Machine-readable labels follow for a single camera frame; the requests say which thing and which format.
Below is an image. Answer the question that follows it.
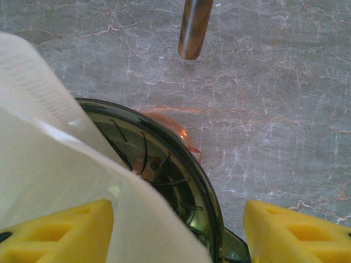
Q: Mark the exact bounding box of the smoke grey coffee dripper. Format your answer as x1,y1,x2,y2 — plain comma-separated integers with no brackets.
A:
73,98,252,263

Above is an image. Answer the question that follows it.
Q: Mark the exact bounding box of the white paper coffee filter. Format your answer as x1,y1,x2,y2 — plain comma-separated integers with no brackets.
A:
0,31,213,263

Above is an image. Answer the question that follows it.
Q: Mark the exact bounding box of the orange transparent coffee dripper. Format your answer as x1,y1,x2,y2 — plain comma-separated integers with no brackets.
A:
135,106,203,163

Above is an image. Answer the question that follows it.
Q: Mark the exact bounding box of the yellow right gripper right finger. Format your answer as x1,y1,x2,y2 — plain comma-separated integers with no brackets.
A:
243,199,351,263

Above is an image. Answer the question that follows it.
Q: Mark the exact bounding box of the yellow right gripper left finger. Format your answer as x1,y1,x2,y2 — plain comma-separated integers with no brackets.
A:
0,199,114,263

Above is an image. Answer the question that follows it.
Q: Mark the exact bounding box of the brown metal cylindrical rod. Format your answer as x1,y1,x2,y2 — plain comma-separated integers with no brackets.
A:
177,0,214,61

